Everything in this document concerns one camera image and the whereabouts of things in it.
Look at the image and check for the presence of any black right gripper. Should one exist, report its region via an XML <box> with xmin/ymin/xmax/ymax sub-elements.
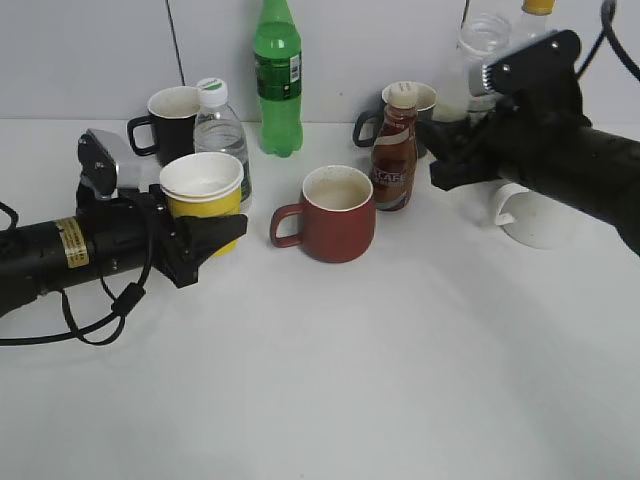
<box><xmin>417</xmin><ymin>84</ymin><xmax>590</xmax><ymax>190</ymax></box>

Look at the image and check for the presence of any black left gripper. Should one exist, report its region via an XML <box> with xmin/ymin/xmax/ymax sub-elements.
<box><xmin>74</xmin><ymin>184</ymin><xmax>248</xmax><ymax>288</ymax></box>

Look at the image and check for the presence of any yellow paper cup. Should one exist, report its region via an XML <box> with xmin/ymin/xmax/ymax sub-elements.
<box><xmin>158</xmin><ymin>152</ymin><xmax>246</xmax><ymax>258</ymax></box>

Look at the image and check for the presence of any milk bottle without cap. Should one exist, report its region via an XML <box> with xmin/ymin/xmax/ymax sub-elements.
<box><xmin>432</xmin><ymin>13</ymin><xmax>511</xmax><ymax>124</ymax></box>

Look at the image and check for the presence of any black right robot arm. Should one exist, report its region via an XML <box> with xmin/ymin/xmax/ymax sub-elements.
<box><xmin>418</xmin><ymin>88</ymin><xmax>639</xmax><ymax>252</ymax></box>

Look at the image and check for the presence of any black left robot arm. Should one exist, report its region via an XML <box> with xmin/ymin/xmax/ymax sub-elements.
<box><xmin>1</xmin><ymin>185</ymin><xmax>248</xmax><ymax>314</ymax></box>

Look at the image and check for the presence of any white ceramic mug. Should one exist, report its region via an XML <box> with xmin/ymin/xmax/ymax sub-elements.
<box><xmin>489</xmin><ymin>183</ymin><xmax>590</xmax><ymax>250</ymax></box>

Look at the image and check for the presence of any clear water bottle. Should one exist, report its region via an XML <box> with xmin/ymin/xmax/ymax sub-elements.
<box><xmin>193</xmin><ymin>77</ymin><xmax>253</xmax><ymax>213</ymax></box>

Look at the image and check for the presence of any cola bottle yellow cap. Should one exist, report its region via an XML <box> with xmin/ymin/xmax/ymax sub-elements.
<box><xmin>511</xmin><ymin>0</ymin><xmax>555</xmax><ymax>44</ymax></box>

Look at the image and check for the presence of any black ceramic mug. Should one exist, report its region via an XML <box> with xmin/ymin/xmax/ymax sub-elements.
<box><xmin>127</xmin><ymin>86</ymin><xmax>200</xmax><ymax>166</ymax></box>

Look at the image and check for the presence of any dark grey mug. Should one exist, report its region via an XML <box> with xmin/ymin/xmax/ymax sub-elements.
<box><xmin>352</xmin><ymin>81</ymin><xmax>436</xmax><ymax>160</ymax></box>

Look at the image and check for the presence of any red ceramic mug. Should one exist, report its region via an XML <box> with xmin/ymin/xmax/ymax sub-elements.
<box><xmin>269</xmin><ymin>165</ymin><xmax>376</xmax><ymax>263</ymax></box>

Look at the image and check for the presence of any brown coffee drink bottle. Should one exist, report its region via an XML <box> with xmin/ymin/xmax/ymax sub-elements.
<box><xmin>369</xmin><ymin>81</ymin><xmax>418</xmax><ymax>211</ymax></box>

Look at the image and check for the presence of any green soda bottle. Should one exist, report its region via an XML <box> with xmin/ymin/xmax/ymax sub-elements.
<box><xmin>253</xmin><ymin>0</ymin><xmax>303</xmax><ymax>158</ymax></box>

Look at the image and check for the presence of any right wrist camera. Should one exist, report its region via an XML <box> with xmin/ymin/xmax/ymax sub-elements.
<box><xmin>467</xmin><ymin>29</ymin><xmax>581</xmax><ymax>97</ymax></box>

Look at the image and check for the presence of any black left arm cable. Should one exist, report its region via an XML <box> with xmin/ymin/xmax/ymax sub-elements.
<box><xmin>0</xmin><ymin>199</ymin><xmax>161</xmax><ymax>347</ymax></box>

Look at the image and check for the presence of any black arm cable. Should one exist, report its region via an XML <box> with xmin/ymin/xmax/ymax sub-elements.
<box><xmin>574</xmin><ymin>0</ymin><xmax>640</xmax><ymax>86</ymax></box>
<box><xmin>0</xmin><ymin>199</ymin><xmax>161</xmax><ymax>347</ymax></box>

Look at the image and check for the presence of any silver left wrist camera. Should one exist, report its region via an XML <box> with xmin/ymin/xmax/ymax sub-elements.
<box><xmin>77</xmin><ymin>128</ymin><xmax>143</xmax><ymax>200</ymax></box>

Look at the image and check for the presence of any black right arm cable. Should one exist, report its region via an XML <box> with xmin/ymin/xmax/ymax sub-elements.
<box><xmin>574</xmin><ymin>0</ymin><xmax>640</xmax><ymax>86</ymax></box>

